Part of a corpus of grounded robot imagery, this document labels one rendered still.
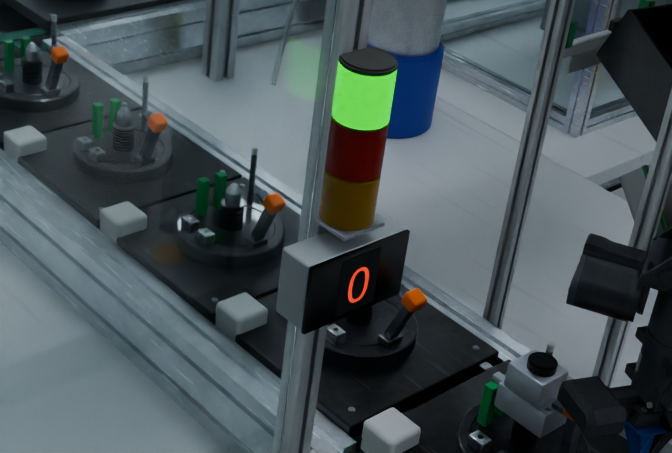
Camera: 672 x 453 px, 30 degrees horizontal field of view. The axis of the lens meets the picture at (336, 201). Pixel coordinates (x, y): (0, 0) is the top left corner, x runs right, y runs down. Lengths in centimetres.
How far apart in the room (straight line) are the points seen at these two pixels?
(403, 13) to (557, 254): 48
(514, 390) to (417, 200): 75
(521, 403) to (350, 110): 39
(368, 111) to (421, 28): 106
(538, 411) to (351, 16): 46
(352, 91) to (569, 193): 110
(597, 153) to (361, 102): 125
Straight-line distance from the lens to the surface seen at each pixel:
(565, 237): 197
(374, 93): 104
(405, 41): 210
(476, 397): 142
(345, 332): 142
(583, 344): 174
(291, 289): 112
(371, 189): 109
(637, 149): 231
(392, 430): 132
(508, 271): 155
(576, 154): 224
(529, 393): 128
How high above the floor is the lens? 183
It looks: 30 degrees down
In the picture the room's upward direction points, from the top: 8 degrees clockwise
